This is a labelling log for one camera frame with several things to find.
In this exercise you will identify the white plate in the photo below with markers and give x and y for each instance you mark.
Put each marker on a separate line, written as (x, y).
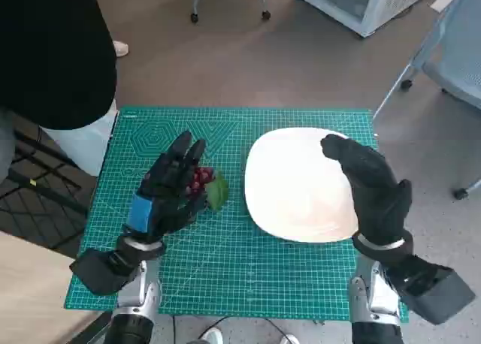
(297, 186)

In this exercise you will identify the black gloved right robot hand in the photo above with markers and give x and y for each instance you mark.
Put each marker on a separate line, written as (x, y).
(376, 186)

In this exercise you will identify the light blue chair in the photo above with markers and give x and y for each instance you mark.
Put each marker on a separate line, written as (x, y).
(454, 51)

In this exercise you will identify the wooden board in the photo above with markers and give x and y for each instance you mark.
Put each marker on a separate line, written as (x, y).
(26, 291)

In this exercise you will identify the red toy grapes with leaf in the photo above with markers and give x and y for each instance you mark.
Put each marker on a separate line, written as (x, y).
(218, 192)

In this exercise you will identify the white foot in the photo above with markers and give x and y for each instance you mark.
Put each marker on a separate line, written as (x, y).
(212, 336)
(289, 339)

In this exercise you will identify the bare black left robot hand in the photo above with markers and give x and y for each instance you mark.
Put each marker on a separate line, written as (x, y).
(165, 194)

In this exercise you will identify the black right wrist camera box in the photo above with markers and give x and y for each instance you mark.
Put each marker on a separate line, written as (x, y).
(436, 295)

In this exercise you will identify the rolling chair base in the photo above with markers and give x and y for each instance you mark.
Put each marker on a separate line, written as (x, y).
(194, 18)

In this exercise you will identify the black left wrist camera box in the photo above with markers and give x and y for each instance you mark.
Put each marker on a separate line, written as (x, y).
(97, 270)

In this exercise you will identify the green cutting mat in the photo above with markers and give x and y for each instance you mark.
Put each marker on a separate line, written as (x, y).
(233, 254)

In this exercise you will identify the person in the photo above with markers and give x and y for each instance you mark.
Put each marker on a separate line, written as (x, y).
(52, 40)

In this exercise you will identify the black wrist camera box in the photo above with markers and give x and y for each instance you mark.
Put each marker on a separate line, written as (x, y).
(97, 270)
(436, 295)

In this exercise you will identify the white glass-door cabinet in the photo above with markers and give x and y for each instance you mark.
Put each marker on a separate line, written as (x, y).
(379, 9)

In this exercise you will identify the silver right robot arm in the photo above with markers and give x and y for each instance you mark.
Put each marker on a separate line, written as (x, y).
(376, 295)

